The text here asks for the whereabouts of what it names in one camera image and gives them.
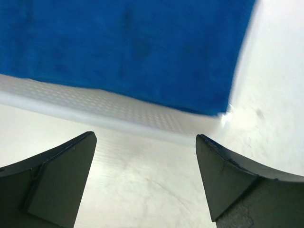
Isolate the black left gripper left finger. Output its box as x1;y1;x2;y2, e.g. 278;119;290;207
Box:
0;132;97;228

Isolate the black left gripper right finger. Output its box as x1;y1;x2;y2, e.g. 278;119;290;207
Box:
196;134;304;228

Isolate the blue towel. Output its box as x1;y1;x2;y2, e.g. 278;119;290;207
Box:
0;0;255;116

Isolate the white left plastic basket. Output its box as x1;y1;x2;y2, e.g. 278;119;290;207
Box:
0;75;231;145

